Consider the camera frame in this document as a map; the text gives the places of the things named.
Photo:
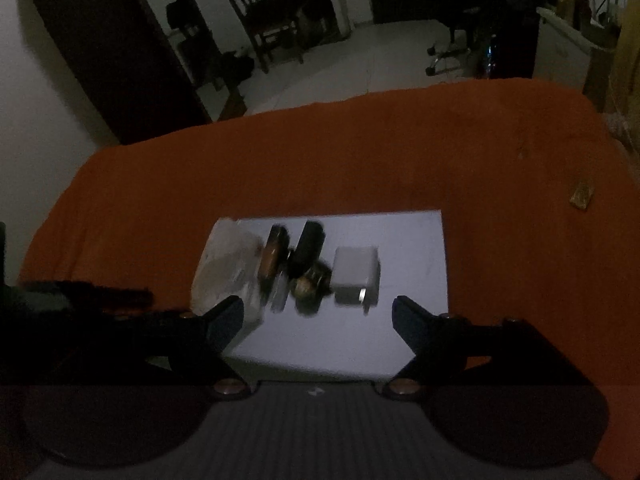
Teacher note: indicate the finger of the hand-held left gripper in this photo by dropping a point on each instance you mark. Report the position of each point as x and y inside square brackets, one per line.
[107, 296]

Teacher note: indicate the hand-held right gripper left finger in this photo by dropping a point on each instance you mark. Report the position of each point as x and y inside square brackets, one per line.
[226, 321]

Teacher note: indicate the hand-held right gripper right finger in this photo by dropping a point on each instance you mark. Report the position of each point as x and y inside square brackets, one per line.
[411, 321]

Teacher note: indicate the clear spray bottle black cap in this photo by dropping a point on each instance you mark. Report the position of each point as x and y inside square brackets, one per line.
[280, 290]

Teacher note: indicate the black rectangular case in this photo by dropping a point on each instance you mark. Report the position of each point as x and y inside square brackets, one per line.
[307, 246]

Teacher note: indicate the orange cloth covered desktop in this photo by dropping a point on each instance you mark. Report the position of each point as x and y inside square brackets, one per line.
[350, 160]

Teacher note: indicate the clear plastic bag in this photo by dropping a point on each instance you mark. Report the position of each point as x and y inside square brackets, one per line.
[225, 266]

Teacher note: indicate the white paper sheet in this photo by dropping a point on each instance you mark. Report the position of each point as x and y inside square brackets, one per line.
[405, 250]

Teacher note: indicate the white charger adapter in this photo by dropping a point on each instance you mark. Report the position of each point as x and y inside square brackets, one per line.
[354, 276]

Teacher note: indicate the brown oval case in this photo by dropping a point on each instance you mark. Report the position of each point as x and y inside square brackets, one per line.
[271, 255]

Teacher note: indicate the small golden object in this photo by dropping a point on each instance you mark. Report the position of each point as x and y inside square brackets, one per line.
[582, 196]

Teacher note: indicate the dark wooden door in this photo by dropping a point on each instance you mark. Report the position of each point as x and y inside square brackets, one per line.
[110, 45]

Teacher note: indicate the clear plastic bottle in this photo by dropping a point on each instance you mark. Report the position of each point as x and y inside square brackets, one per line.
[490, 57]

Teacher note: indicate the white cabinet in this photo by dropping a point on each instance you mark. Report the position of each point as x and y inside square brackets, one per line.
[562, 52]

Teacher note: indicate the dark wooden chair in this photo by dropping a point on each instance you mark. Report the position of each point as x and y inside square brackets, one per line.
[262, 10]

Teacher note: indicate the white fireplace surround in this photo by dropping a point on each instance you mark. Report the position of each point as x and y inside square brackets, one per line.
[337, 0]

